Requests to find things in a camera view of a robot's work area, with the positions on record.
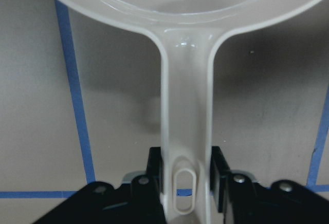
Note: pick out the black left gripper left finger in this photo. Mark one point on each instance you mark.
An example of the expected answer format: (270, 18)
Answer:
(137, 200)

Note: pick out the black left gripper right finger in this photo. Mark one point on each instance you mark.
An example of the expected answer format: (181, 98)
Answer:
(243, 200)

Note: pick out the beige plastic dustpan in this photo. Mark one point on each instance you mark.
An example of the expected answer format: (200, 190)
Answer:
(188, 34)

